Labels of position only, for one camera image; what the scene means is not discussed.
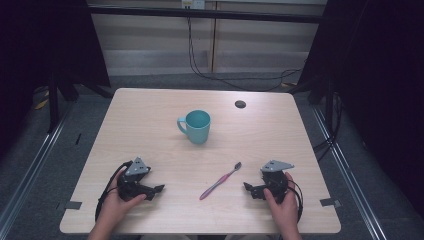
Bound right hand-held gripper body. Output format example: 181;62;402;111
257;159;296;205

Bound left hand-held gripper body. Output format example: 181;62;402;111
116;156;156;203

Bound person's left hand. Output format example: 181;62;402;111
98;169;148;232

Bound person's right hand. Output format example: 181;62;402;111
263;171;300;234

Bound pink and purple toothbrush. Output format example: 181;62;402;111
199;161;243;201

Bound grey tape piece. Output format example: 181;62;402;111
319;197;342;208
64;200;83;211

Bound black metal stand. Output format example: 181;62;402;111
306;74;338;134
46;71;81;134

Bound yellow floor tape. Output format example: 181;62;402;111
33;89;50;111

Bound black curtain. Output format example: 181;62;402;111
0;0;112;158
296;0;424;218

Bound black horizontal beam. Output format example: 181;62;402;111
87;5;326;25

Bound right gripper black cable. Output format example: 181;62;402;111
285;179;305;224

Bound black stand cables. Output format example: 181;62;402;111
312;91;345;163

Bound teal cup with handle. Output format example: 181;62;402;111
176;109;212;146

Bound metal floor rail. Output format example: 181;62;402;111
310;105;389;240
0;99;75;234

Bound black wall cable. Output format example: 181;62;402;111
185;15;305;93

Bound white wall socket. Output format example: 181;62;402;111
181;0;206;10

